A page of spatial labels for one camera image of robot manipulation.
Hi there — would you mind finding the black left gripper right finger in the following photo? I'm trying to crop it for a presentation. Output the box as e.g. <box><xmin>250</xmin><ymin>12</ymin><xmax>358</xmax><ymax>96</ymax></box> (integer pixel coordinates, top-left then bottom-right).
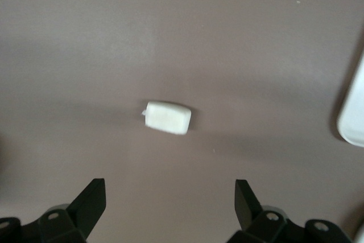
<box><xmin>227</xmin><ymin>179</ymin><xmax>307</xmax><ymax>243</ymax></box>

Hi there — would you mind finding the brown table mat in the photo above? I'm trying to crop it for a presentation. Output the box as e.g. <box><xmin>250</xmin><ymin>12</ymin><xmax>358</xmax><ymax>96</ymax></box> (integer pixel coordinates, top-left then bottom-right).
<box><xmin>0</xmin><ymin>0</ymin><xmax>364</xmax><ymax>243</ymax></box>

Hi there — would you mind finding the beige rabbit print tray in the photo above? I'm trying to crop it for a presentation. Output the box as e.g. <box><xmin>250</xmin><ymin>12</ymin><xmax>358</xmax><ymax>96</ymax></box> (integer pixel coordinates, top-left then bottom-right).
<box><xmin>336</xmin><ymin>52</ymin><xmax>364</xmax><ymax>147</ymax></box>

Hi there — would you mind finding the white rectangular steamed bun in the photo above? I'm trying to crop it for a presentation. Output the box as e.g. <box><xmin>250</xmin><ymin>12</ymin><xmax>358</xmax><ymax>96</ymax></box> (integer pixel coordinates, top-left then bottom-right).
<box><xmin>141</xmin><ymin>100</ymin><xmax>192</xmax><ymax>135</ymax></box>

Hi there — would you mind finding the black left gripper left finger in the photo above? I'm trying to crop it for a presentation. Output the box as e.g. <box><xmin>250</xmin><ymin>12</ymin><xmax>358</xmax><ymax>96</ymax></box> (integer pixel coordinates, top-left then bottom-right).
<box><xmin>21</xmin><ymin>178</ymin><xmax>107</xmax><ymax>243</ymax></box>

